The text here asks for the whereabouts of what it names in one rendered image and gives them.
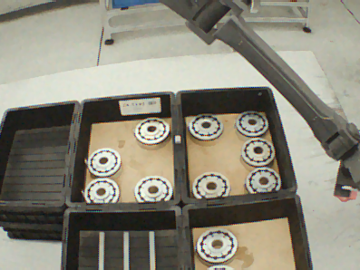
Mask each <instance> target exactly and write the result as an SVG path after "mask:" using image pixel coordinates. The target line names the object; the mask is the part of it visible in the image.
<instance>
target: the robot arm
mask: <svg viewBox="0 0 360 270"><path fill-rule="evenodd" d="M159 1H160V3H163V4H164V5H166V6H167V7H168V8H169V9H171V10H172V11H174V12H175V13H176V14H179V15H180V16H181V17H184V18H185V20H186V21H185V25H186V26H187V27H188V29H189V30H191V31H192V32H193V33H194V34H195V35H197V36H198V37H199V38H200V40H201V41H203V42H204V43H206V44H207V45H212V44H213V43H214V42H215V41H216V39H218V40H221V41H222V42H224V43H225V44H226V45H228V46H229V47H231V48H232V49H234V50H236V51H237V52H238V53H239V54H240V55H241V56H242V57H243V58H244V59H245V60H247V61H248V62H249V63H250V64H251V65H252V66H253V67H254V68H255V70H256V71H257V72H259V73H260V74H261V75H263V76H264V77H265V79H266V80H267V81H268V82H269V83H270V84H271V85H272V86H273V87H274V88H275V89H276V90H277V91H278V92H279V93H280V94H281V95H282V96H283V97H284V98H285V99H286V101H288V102H289V103H290V104H291V106H292V107H293V108H294V109H295V110H296V111H297V112H298V113H299V115H300V116H301V117H302V118H303V120H304V121H306V123H307V125H308V126H309V127H310V129H311V130H312V131H313V135H314V137H316V139H318V141H319V142H320V143H321V147H322V148H323V149H324V150H325V152H326V154H327V156H328V157H330V158H331V159H333V160H335V161H339V160H340V163H339V168H338V173H337V177H336V186H335V191H334V195H333V197H336V198H339V199H340V201H341V202H344V203H345V202H346V201H348V200H356V199H357V194H358V192H355V191H351V189H346V188H342V187H346V186H348V187H351V188H354V189H357V190H358V191H360V132H359V131H358V128H357V127H356V125H354V123H353V122H350V123H348V122H346V120H345V119H344V117H343V116H342V115H338V114H337V113H336V111H335V110H334V109H333V108H331V107H328V106H327V105H326V104H325V103H324V102H323V101H322V100H321V99H320V98H319V97H318V96H317V95H316V94H315V93H314V92H313V91H312V90H311V89H310V87H309V86H308V85H306V83H305V82H304V81H303V80H302V78H301V77H300V76H299V75H298V74H297V73H296V72H295V71H293V69H292V68H291V67H290V66H289V65H288V64H287V63H286V62H285V61H284V60H283V59H282V58H281V57H280V55H279V54H278V53H277V52H275V51H274V50H273V49H272V48H271V47H270V46H269V45H268V44H267V43H266V42H264V40H263V39H262V38H261V37H260V36H259V35H258V34H256V33H255V32H254V30H253V29H252V28H251V27H250V26H249V25H248V23H246V21H245V20H244V18H243V17H242V16H241V15H242V14H243V13H244V12H245V11H246V10H248V9H247V6H246V5H245V4H244V3H243V2H242V1H241V0H197V2H195V1H194V0H159ZM228 11H230V12H231V13H232V14H233V15H232V16H231V17H229V19H228V20H226V22H225V23H224V24H223V25H222V26H220V27H219V29H218V30H217V29H215V28H214V26H215V25H216V23H217V22H219V21H220V20H221V18H222V17H223V16H225V15H226V14H227V13H228ZM211 28H212V29H211Z"/></svg>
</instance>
